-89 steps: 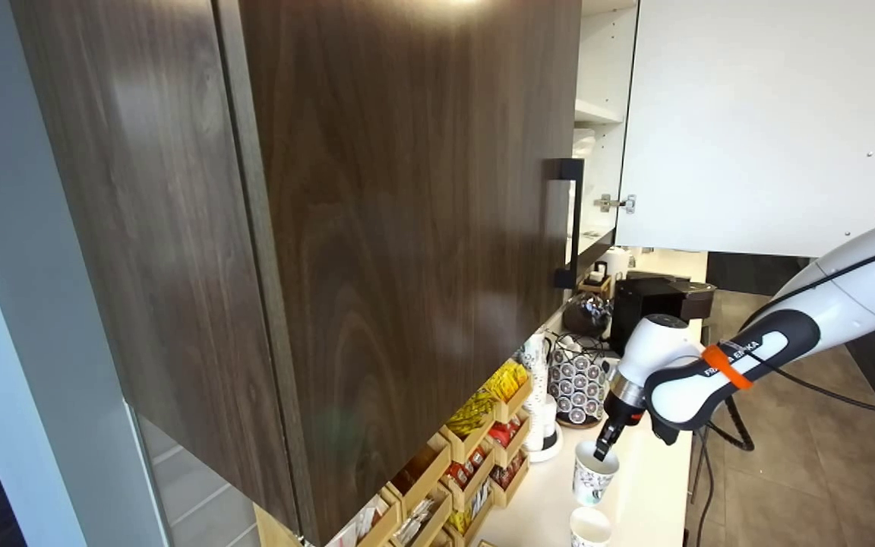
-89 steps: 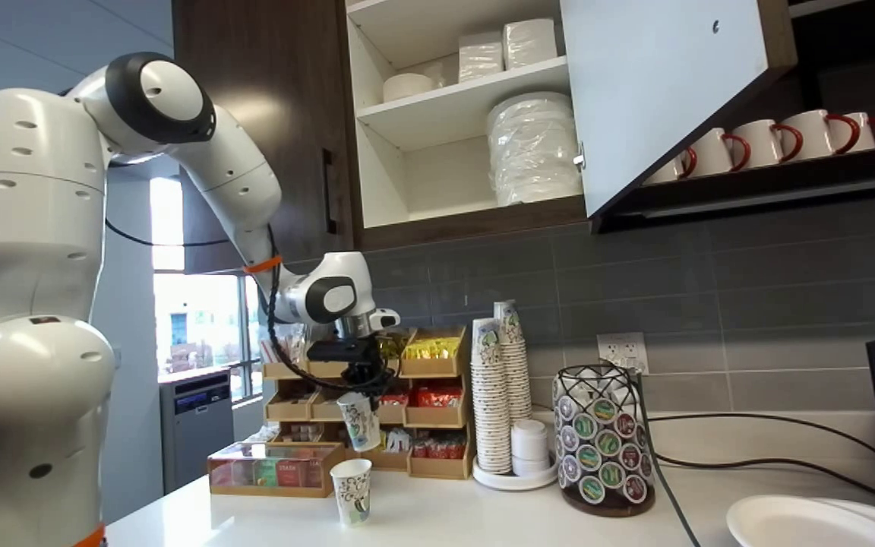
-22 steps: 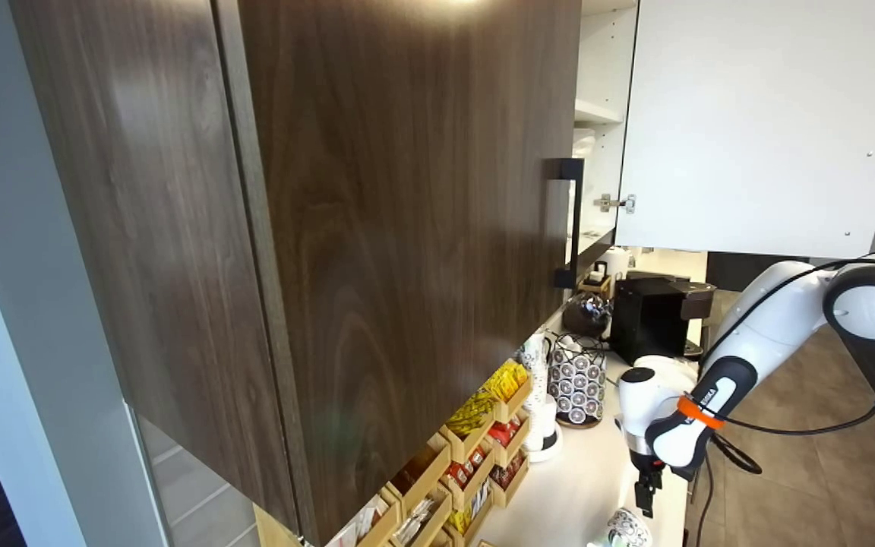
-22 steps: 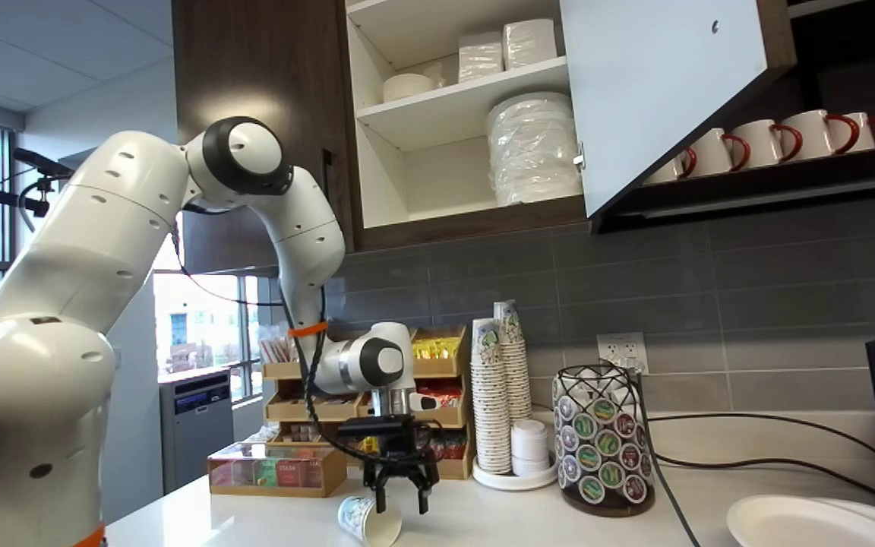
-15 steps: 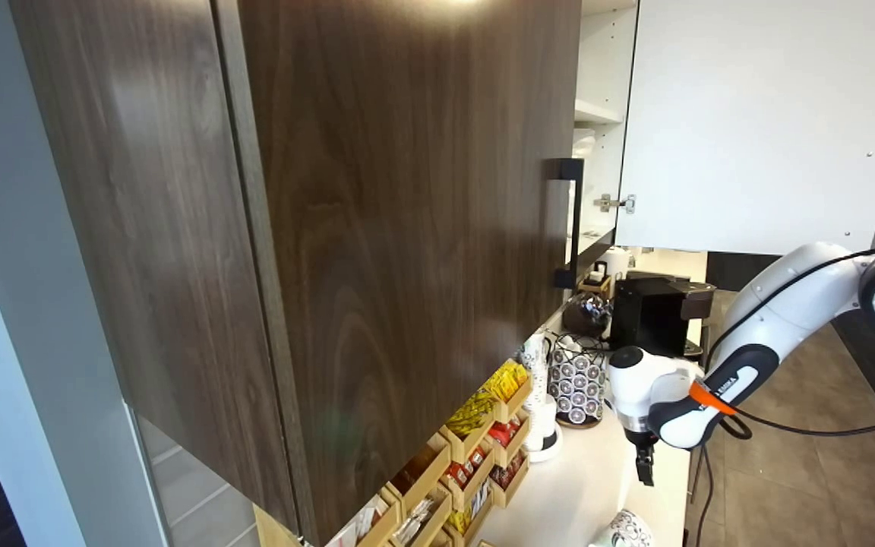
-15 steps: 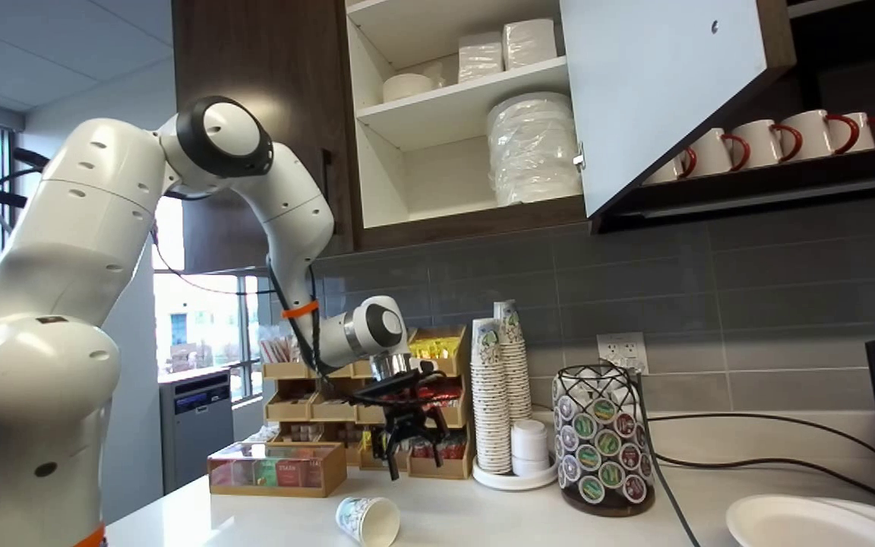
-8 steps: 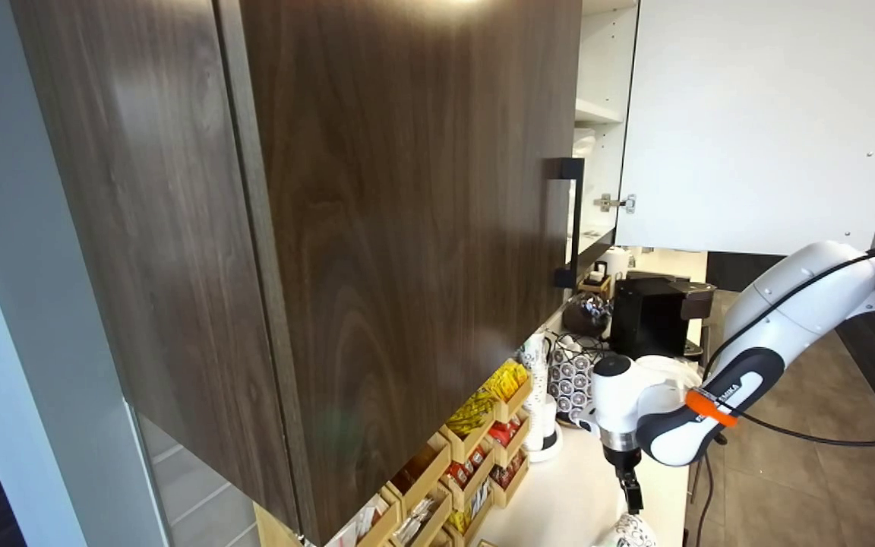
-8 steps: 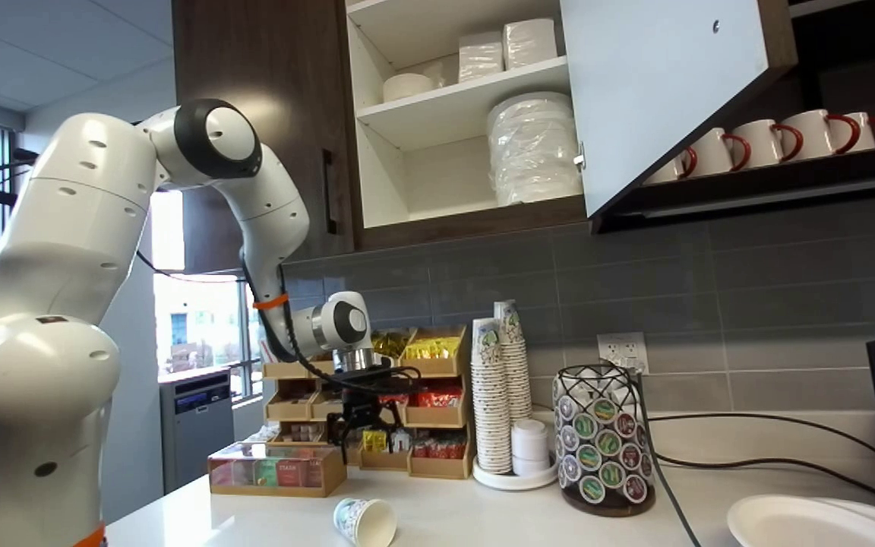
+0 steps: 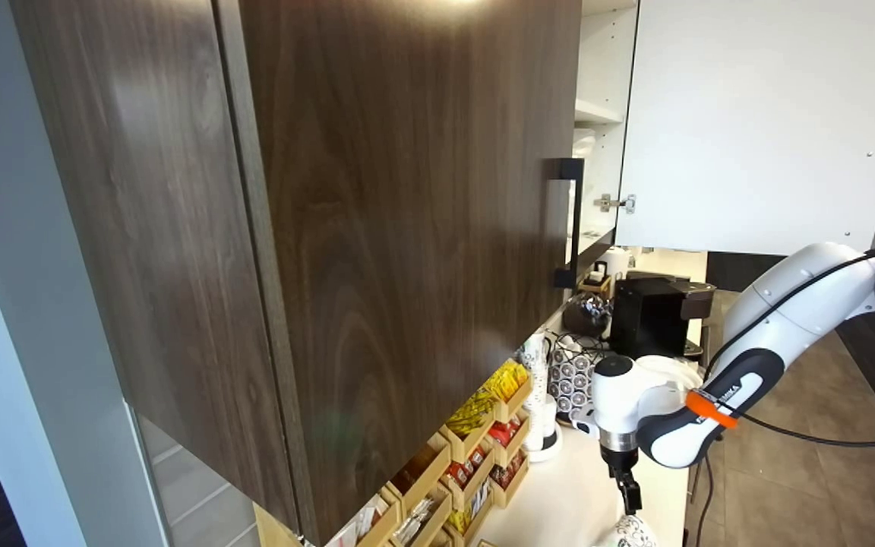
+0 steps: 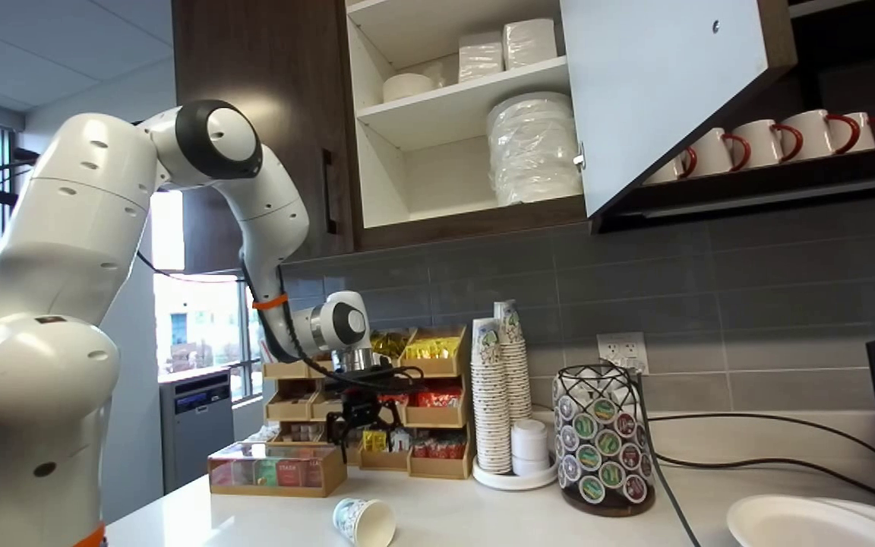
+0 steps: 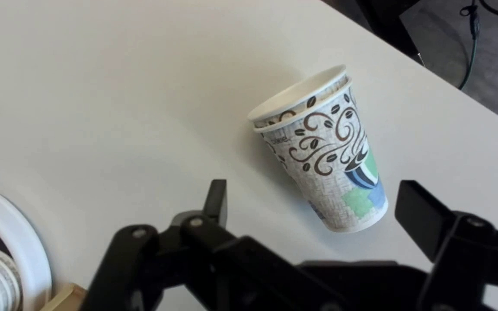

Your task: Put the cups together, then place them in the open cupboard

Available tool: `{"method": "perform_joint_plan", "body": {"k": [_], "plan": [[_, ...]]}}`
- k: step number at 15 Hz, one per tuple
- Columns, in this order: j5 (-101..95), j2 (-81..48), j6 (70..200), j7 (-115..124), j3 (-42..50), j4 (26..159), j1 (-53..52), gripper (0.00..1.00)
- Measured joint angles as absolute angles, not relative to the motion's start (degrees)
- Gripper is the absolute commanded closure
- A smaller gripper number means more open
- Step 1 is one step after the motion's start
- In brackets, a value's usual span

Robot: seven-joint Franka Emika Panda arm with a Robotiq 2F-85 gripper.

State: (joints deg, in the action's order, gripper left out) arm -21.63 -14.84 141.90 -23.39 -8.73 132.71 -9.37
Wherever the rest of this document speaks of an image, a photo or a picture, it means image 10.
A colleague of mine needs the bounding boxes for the white wall outlet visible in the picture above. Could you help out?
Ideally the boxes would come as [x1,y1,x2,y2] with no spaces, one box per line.
[593,327,654,377]

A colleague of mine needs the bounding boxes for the wooden tea box clear lid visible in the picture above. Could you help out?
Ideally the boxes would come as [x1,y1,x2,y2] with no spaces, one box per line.
[203,439,350,502]

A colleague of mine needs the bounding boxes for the dark wood closed cabinet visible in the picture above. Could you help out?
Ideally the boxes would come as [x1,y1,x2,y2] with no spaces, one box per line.
[170,0,362,281]

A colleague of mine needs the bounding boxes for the white plate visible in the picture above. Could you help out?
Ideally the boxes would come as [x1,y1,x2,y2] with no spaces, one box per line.
[724,493,875,547]

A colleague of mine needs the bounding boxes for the white cupboard door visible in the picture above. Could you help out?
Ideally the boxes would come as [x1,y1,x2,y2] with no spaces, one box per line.
[555,0,799,223]

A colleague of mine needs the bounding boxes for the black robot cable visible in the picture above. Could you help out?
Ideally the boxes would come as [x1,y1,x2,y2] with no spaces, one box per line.
[0,150,431,405]

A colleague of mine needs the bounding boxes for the white cup lid stack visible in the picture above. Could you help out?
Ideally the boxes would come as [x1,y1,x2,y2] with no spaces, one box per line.
[508,416,555,480]

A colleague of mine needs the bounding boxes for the grey dishwasher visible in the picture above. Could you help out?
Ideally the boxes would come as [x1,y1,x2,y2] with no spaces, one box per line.
[155,370,241,499]

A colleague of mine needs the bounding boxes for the round white tray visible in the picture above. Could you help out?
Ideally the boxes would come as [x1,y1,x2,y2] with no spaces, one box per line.
[469,458,563,494]

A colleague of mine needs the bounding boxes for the plastic wrapped plate stack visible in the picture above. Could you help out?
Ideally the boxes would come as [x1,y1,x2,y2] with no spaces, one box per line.
[482,89,583,209]

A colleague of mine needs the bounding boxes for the wire coffee pod carousel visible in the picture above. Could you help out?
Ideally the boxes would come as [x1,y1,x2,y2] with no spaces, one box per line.
[551,362,659,519]

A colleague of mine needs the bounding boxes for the white napkin pack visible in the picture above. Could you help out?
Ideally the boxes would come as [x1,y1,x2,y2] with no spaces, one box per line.
[501,14,563,73]
[451,28,508,84]

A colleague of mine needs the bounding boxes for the wooden tea organizer rack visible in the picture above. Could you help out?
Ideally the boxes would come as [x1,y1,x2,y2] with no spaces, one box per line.
[257,322,475,483]

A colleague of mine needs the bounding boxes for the white bowl stack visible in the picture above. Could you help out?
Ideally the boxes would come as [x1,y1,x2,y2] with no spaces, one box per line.
[380,68,450,105]

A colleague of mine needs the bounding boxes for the black power cable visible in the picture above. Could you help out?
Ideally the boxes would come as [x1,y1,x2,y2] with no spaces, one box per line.
[644,406,875,466]
[654,452,875,505]
[627,362,706,547]

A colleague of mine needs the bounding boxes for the black cabinet handle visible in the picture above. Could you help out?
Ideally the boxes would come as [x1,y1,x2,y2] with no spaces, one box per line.
[319,146,343,240]

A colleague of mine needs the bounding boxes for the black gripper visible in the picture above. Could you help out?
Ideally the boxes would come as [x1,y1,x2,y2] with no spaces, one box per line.
[324,366,407,452]

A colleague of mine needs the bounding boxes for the window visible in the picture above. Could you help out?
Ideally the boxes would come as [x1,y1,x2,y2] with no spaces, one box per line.
[150,265,269,410]

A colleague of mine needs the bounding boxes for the tall printed paper cup stack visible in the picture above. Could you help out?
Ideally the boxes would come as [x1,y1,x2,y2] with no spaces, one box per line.
[469,316,514,480]
[488,299,535,433]

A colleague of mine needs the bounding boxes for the dark open shelf unit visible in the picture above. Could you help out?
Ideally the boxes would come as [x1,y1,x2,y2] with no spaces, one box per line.
[589,0,875,238]

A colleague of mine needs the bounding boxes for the white mug red handle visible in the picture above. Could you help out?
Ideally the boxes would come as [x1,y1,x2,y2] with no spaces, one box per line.
[726,116,806,172]
[644,150,700,190]
[778,105,863,164]
[680,124,752,183]
[840,111,875,154]

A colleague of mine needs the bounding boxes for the open white cupboard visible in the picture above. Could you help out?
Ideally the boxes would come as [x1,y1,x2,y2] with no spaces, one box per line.
[343,0,594,252]

